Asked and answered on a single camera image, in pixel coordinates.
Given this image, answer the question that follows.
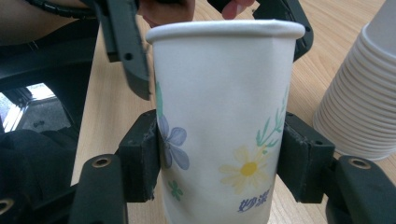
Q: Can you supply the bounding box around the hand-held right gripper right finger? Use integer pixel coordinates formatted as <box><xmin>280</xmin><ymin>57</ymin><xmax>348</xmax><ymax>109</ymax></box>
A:
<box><xmin>276</xmin><ymin>111</ymin><xmax>396</xmax><ymax>224</ymax></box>

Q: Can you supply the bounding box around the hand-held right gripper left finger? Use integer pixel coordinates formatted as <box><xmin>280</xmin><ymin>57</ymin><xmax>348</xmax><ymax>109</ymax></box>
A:
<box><xmin>68</xmin><ymin>108</ymin><xmax>162</xmax><ymax>224</ymax></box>

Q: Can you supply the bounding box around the stack of white paper cups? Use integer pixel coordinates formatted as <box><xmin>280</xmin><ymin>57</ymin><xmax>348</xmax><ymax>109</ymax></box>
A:
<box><xmin>312</xmin><ymin>0</ymin><xmax>396</xmax><ymax>162</ymax></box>

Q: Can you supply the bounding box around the floral white paper cup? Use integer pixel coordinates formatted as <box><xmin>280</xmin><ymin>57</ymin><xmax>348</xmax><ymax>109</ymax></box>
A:
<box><xmin>145</xmin><ymin>19</ymin><xmax>306</xmax><ymax>224</ymax></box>

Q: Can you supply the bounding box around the left hand-held gripper black cable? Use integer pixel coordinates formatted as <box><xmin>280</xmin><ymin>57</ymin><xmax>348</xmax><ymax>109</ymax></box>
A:
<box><xmin>24</xmin><ymin>0</ymin><xmax>96</xmax><ymax>19</ymax></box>

